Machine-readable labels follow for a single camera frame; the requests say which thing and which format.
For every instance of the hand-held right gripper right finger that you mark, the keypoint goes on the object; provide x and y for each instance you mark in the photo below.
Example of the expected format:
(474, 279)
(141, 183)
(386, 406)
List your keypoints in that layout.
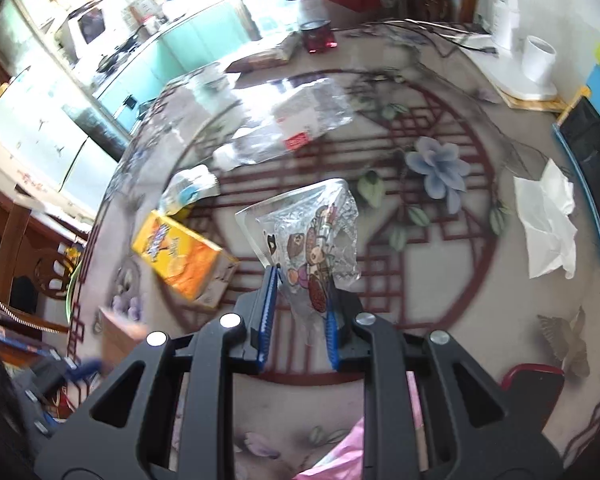
(332, 340)

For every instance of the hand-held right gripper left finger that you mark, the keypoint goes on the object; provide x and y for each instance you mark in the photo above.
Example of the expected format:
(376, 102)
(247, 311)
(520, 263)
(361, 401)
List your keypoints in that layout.
(267, 320)

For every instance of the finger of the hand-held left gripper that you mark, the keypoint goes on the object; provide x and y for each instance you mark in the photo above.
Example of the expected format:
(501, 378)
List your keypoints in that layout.
(85, 369)

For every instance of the clear printed plastic bag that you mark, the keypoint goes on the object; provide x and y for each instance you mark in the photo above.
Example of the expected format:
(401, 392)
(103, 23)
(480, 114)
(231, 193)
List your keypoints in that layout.
(305, 235)

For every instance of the pink plastic bag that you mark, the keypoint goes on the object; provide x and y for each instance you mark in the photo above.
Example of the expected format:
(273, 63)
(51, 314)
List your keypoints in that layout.
(340, 455)

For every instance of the yellow snack box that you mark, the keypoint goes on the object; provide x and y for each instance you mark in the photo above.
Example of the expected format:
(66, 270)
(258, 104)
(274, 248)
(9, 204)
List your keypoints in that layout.
(180, 255)

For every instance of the floral tablecloth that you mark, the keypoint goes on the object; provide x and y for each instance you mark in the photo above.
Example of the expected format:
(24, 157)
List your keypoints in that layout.
(455, 285)

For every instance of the carved wooden chair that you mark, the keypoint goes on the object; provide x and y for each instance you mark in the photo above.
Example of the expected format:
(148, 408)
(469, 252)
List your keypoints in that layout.
(10, 240)

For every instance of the blue white snack wrapper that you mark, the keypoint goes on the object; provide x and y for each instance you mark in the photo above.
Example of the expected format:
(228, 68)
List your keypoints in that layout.
(190, 185)

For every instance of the crushed clear plastic bottle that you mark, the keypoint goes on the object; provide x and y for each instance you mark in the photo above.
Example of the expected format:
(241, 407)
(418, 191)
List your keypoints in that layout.
(300, 115)

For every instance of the white crumpled tissue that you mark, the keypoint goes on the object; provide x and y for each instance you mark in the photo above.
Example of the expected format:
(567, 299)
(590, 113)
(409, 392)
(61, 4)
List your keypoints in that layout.
(545, 210)

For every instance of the white refrigerator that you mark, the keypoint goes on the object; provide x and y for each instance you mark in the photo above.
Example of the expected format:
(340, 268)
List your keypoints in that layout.
(30, 125)

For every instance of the flat snack packet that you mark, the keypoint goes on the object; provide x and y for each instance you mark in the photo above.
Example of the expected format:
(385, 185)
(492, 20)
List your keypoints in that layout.
(260, 60)

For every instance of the teal kitchen cabinets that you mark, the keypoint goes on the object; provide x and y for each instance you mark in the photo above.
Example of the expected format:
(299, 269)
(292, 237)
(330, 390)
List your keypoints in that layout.
(180, 45)

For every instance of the wooden board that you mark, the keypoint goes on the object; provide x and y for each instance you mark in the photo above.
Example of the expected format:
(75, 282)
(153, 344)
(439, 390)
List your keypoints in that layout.
(535, 105)

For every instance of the blue drawing tablet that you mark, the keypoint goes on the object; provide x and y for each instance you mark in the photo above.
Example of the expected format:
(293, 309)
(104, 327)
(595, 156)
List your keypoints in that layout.
(590, 135)

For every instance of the white microwave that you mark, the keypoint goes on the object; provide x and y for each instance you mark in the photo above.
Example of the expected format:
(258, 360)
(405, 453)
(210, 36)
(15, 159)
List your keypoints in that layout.
(92, 27)

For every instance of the white cup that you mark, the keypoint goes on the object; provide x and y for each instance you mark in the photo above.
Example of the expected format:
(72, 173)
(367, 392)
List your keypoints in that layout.
(539, 60)

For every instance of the white water dispenser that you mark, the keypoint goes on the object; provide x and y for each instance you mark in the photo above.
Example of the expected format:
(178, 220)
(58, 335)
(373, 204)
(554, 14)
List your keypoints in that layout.
(505, 20)

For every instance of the metal door frame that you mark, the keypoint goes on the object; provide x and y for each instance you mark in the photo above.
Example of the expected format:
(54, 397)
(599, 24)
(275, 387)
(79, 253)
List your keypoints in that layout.
(95, 130)

